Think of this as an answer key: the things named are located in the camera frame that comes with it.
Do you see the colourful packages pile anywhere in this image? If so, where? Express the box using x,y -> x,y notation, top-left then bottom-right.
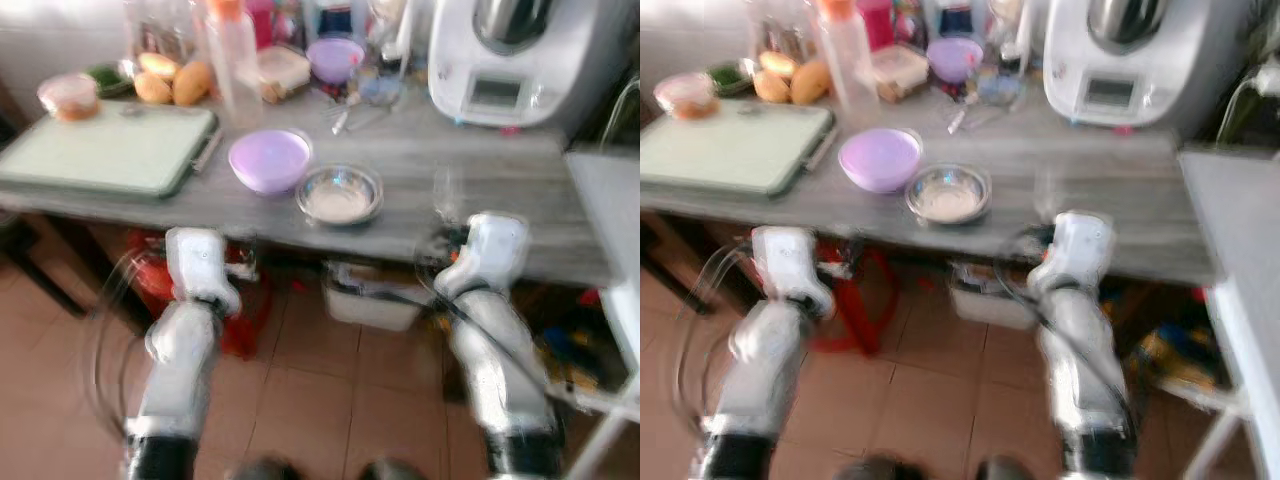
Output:
1122,288 -> 1219,393
538,290 -> 629,393

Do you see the pale green cutting board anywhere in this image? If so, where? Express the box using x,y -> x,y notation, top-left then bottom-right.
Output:
0,100 -> 221,199
640,100 -> 837,197

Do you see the round tub with orange food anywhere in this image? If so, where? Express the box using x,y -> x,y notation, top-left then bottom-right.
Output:
654,72 -> 717,122
38,72 -> 102,122

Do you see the dish of green vegetables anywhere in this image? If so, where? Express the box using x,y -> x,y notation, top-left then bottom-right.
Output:
85,63 -> 137,99
708,62 -> 757,98

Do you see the small yellow mango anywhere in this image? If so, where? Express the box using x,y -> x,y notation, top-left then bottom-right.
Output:
752,70 -> 792,105
134,72 -> 174,106

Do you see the white kitchen cooking machine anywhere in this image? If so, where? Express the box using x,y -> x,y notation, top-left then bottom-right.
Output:
1042,0 -> 1258,142
427,0 -> 641,138

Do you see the large yellow mango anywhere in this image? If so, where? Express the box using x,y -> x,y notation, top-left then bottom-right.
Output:
790,59 -> 832,108
172,61 -> 214,108

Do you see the red plastic stool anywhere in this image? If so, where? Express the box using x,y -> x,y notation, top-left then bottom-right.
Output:
124,229 -> 273,360
808,244 -> 903,358

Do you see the glass jar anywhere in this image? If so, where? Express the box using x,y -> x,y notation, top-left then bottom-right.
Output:
128,0 -> 197,63
745,0 -> 813,61

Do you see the large purple plastic bowl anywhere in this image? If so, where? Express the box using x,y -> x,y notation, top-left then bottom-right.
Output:
838,127 -> 924,195
228,128 -> 314,195

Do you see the clear bottle with orange cap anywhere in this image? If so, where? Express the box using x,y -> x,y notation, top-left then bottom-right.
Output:
204,0 -> 264,130
814,0 -> 878,127

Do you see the white storage box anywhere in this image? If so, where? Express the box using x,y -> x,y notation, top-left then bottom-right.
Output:
322,262 -> 423,332
948,262 -> 1033,328

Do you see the small bluish glass bowl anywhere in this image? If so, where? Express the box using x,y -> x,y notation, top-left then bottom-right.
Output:
358,74 -> 407,107
975,72 -> 1024,107

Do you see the steel bowl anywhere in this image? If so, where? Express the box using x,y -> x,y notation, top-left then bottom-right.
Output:
296,163 -> 385,228
905,163 -> 994,227

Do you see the clear plastic food box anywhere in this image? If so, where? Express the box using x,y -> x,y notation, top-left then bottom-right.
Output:
256,45 -> 312,103
872,45 -> 932,103

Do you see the pink cup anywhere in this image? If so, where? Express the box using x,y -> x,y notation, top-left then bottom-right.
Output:
245,0 -> 277,50
858,0 -> 895,52

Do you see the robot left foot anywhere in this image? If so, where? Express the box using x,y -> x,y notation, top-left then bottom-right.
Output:
230,457 -> 302,480
834,457 -> 907,480

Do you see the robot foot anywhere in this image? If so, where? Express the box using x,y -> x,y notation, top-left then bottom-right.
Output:
974,457 -> 1042,480
230,457 -> 302,480
834,457 -> 907,480
357,458 -> 427,480

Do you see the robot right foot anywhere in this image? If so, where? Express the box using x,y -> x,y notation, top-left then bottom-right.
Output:
974,457 -> 1042,480
357,458 -> 427,480

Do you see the small purple plastic bowl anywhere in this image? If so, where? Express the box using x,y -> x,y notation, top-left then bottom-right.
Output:
306,38 -> 367,86
926,38 -> 987,86

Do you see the white side counter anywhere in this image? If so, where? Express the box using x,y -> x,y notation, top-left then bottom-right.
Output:
1177,148 -> 1280,426

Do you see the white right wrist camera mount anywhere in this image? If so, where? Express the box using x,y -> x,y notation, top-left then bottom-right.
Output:
1028,209 -> 1117,297
436,211 -> 530,299

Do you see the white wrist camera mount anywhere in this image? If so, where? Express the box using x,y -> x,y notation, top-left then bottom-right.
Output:
1028,209 -> 1117,297
436,211 -> 530,299
750,226 -> 837,321
164,227 -> 243,317

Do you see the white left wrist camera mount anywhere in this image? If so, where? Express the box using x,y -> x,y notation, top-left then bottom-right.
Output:
750,226 -> 837,321
164,227 -> 243,317

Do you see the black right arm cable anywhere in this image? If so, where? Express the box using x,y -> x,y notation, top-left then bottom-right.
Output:
990,226 -> 1141,421
414,226 -> 553,396

